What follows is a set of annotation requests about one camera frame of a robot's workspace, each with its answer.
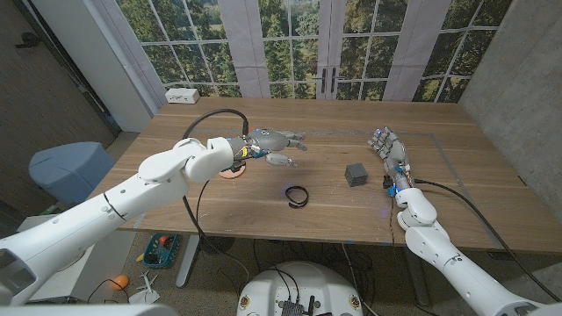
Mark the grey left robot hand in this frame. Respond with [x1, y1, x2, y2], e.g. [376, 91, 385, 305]
[227, 128, 308, 169]

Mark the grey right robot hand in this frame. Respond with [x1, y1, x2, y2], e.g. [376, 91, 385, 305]
[367, 126, 414, 190]

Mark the black rubber ring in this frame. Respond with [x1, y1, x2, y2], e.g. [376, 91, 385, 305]
[285, 185, 310, 209]

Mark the black block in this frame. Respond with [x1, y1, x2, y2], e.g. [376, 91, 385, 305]
[343, 162, 369, 188]

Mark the pink round disc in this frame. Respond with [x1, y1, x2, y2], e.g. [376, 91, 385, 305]
[218, 164, 247, 180]

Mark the printed window backdrop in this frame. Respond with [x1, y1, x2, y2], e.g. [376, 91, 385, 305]
[30, 0, 515, 133]

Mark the white power box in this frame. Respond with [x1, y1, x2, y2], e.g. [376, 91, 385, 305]
[164, 87, 201, 105]

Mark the black round floor fan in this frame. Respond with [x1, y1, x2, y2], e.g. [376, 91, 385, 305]
[199, 235, 236, 256]

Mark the grey table leg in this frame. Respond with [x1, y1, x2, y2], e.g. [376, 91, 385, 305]
[404, 256, 432, 307]

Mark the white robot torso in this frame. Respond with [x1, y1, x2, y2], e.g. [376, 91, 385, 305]
[236, 261, 364, 316]

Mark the white table leg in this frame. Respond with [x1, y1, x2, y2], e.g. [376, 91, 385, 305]
[176, 234, 202, 290]

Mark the teal basket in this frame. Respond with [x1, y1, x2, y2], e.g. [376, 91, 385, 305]
[142, 232, 180, 269]

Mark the white toy airplane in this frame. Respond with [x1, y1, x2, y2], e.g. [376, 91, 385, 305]
[129, 269, 162, 305]

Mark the blue-grey ottoman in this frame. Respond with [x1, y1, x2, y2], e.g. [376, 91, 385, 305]
[28, 140, 116, 207]

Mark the orange ball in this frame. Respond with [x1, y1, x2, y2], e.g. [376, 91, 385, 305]
[109, 274, 130, 291]

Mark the white floor platform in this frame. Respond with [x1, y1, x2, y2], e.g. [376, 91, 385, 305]
[17, 213, 138, 303]

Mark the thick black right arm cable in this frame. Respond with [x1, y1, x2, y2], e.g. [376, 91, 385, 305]
[412, 176, 562, 305]

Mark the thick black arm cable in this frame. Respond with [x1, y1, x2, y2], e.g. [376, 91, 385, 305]
[181, 108, 252, 282]
[412, 176, 562, 305]

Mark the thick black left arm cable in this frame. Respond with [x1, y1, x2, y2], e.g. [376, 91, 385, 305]
[181, 108, 252, 282]

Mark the black door handle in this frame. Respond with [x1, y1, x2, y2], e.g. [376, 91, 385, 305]
[15, 31, 43, 49]

